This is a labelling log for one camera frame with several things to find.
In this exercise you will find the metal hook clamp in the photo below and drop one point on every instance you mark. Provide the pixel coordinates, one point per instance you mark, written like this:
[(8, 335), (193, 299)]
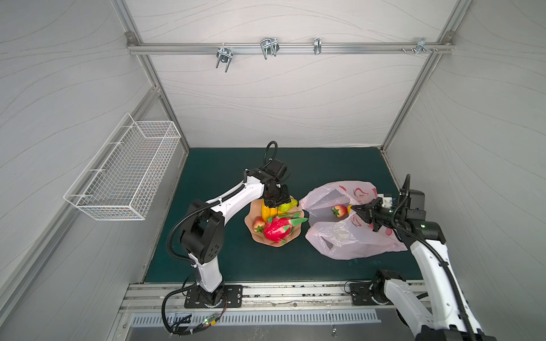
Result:
[(269, 46), (224, 56)]

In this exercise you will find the yellow banana bunch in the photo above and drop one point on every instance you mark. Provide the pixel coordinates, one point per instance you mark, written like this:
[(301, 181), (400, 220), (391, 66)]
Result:
[(267, 212)]

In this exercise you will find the white wire basket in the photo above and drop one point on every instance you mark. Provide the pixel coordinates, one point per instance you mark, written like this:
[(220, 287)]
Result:
[(122, 179)]

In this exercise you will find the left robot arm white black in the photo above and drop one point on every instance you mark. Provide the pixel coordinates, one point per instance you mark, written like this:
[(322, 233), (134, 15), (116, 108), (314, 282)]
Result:
[(199, 236)]

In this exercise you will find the metal bracket right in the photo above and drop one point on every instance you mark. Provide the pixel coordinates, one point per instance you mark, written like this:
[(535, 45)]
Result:
[(421, 47)]

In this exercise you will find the pink dragon fruit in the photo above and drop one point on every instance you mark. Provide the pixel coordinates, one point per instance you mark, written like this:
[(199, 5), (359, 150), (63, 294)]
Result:
[(280, 227)]

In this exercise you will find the white slotted cable duct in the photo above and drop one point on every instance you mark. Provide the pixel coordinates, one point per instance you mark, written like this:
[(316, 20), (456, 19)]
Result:
[(248, 318)]

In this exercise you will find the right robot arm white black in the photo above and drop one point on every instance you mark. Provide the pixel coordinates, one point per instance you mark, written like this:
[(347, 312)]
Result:
[(449, 317)]

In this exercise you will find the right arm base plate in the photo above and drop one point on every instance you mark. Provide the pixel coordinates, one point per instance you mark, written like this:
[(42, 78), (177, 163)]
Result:
[(362, 293)]

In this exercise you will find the red yellow strawberry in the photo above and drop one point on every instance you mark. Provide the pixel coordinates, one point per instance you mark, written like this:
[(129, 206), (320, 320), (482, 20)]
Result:
[(339, 211), (259, 225)]

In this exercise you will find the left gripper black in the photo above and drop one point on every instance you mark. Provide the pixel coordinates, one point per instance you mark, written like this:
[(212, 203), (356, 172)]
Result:
[(277, 199)]

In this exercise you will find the small metal hook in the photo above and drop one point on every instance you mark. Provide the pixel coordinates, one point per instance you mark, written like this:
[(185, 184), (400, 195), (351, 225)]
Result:
[(317, 46)]

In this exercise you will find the green starfruit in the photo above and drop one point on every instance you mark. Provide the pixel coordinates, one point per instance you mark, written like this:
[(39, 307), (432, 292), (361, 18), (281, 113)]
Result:
[(284, 208)]

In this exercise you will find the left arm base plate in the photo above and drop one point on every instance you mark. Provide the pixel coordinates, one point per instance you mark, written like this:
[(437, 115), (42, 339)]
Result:
[(229, 296)]

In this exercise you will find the pink flower-shaped fruit plate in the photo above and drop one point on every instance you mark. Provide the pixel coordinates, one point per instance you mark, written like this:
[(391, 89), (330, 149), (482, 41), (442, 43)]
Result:
[(255, 211)]

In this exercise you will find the pink plastic bag peach print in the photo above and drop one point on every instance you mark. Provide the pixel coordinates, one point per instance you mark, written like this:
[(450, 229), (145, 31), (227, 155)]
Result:
[(347, 237)]

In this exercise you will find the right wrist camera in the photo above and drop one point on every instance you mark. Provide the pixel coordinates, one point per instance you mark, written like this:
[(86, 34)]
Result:
[(414, 200)]

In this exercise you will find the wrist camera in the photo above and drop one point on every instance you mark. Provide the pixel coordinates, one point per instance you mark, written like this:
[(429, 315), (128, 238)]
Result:
[(414, 200), (275, 169)]

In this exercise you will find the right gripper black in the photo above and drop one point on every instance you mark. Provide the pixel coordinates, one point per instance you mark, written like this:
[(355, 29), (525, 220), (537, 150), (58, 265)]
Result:
[(371, 215)]

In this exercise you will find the metal hook clamp left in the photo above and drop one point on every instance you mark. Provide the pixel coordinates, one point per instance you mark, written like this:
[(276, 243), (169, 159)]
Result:
[(224, 56)]

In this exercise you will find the metal hook clamp middle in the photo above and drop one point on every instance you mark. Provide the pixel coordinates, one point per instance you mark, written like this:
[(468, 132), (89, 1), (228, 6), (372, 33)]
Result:
[(269, 46)]

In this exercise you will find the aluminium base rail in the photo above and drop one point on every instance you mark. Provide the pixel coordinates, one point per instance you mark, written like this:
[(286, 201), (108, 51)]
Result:
[(256, 296)]

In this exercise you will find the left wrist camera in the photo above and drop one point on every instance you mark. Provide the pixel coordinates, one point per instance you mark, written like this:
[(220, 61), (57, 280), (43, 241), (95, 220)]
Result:
[(275, 169)]

